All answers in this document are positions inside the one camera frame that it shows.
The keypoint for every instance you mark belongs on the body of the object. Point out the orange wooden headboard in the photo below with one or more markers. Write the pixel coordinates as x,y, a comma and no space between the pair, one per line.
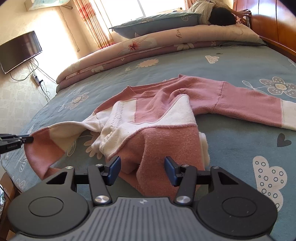
273,22

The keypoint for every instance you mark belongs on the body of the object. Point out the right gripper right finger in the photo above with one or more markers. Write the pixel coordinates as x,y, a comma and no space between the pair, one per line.
184,177

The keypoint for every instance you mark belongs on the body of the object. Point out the blue floral bed sheet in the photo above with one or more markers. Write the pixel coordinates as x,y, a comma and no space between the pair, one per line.
262,156

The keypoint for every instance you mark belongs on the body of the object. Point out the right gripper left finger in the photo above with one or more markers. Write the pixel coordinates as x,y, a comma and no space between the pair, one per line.
100,176

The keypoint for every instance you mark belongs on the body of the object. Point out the pink and white knit sweater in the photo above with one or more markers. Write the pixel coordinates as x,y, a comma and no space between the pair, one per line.
144,124

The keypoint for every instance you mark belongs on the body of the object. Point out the red striped curtain left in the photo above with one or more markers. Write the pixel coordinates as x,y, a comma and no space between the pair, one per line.
95,23

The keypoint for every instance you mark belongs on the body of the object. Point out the white air conditioner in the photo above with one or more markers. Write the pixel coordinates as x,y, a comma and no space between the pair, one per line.
41,4

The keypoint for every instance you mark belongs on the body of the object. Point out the pink floral folded quilt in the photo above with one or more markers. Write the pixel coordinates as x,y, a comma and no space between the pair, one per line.
153,44

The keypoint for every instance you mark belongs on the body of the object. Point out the wall mounted black television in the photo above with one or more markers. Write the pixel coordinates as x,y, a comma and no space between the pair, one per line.
18,50

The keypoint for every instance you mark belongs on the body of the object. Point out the person lying on bed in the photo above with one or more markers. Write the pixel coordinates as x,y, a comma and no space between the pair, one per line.
217,13

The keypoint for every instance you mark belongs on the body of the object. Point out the blue pillow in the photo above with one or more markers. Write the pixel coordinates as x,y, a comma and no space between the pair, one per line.
158,23

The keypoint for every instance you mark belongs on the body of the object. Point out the white power strip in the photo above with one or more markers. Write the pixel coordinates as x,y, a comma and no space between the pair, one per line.
37,80

